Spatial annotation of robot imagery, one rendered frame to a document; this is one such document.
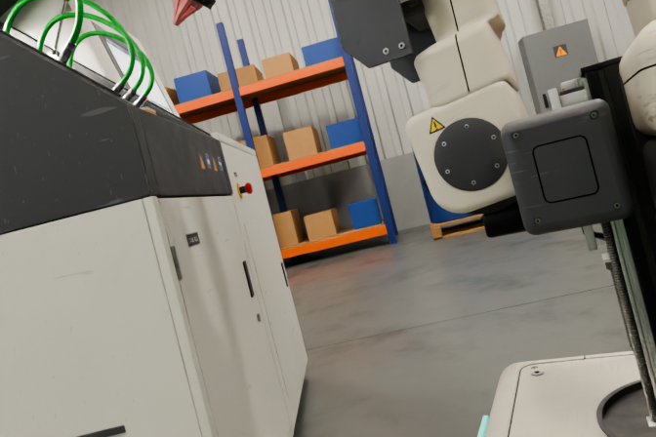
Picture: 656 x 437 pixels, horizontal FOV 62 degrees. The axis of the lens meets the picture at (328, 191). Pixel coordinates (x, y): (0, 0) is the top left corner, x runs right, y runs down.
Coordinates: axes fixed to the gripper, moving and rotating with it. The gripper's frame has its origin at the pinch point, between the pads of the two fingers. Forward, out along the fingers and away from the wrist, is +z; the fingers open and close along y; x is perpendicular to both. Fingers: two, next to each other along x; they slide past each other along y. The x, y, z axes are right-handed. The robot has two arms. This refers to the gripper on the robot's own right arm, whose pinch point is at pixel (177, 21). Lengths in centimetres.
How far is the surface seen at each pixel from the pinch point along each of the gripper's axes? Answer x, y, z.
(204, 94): -484, 247, 110
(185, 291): 35, -49, 35
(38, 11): -15, 53, 21
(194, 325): 35, -53, 39
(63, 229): 44, -28, 34
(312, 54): -509, 160, 2
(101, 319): 44, -41, 44
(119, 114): 40.3, -25.1, 13.6
